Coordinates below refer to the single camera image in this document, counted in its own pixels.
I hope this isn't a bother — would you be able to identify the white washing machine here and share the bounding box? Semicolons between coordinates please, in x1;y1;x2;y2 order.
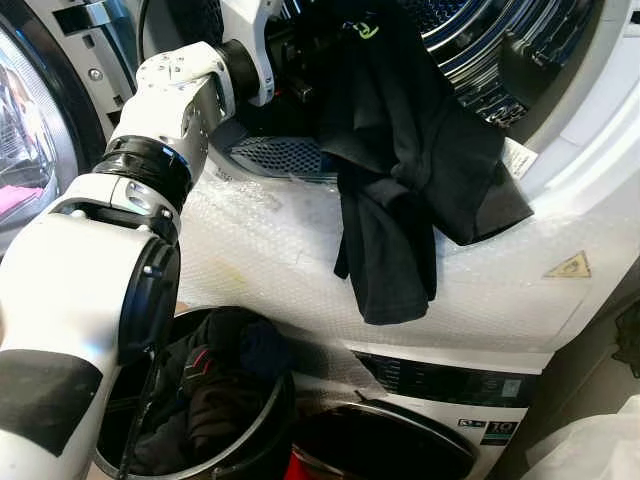
285;338;557;480

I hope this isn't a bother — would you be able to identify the black round laundry basket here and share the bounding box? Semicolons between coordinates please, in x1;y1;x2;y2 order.
92;305;298;480

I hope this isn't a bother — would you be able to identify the round glass dryer door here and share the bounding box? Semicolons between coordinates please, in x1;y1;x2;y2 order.
0;0;113;253

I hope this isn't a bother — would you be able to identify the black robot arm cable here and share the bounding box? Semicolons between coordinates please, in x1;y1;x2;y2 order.
118;335;169;480

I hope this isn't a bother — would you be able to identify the steel dryer drum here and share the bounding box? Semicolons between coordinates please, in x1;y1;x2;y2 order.
398;0;603;131

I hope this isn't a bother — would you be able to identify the dark clothes pile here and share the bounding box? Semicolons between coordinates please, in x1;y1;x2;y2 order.
128;307;293;477

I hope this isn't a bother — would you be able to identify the black garment with white tag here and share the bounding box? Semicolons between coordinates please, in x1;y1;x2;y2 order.
316;0;539;327

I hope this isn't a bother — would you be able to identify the white plastic bag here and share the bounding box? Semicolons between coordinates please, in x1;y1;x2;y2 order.
520;393;640;480

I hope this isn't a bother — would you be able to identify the black wall fitting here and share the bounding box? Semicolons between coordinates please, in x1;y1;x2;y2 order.
611;300;640;381

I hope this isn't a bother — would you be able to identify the clear bubble wrap sheet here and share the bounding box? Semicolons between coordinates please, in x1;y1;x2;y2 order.
178;168;640;353

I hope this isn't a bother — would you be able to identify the red cloth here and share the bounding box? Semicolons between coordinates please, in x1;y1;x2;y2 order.
284;450;313;480

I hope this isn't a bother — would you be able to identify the yellow triangular warning sticker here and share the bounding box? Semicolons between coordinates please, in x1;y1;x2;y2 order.
544;251;592;280

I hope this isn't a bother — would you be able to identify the dark round washer door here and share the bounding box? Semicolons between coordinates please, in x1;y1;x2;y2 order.
290;398;481;480

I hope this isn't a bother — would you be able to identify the white tumble dryer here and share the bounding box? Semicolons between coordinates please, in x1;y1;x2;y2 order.
0;0;640;376

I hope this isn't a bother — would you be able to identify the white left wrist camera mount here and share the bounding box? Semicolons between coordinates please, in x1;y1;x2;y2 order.
218;0;288;108

